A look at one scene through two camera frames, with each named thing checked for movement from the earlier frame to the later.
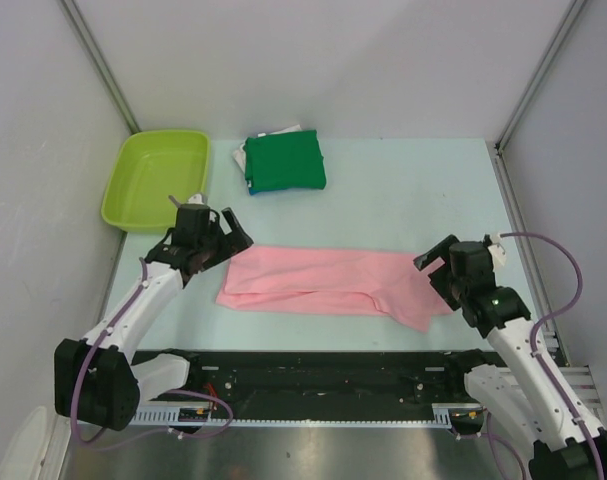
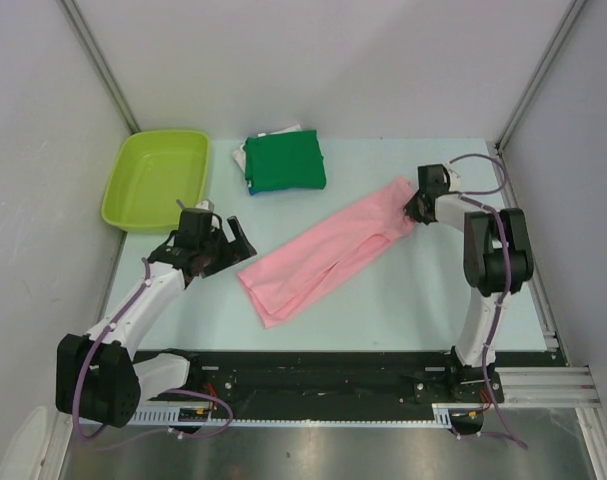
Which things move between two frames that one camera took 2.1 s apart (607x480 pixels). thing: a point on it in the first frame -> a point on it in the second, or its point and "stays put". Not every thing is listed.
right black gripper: x=440 y=250 -> x=411 y=211
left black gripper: x=232 y=243 stays put
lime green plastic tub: x=152 y=166 stays put
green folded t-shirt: x=289 y=160 stays put
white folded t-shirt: x=240 y=154 stays put
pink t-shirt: x=387 y=283 -> x=288 y=279
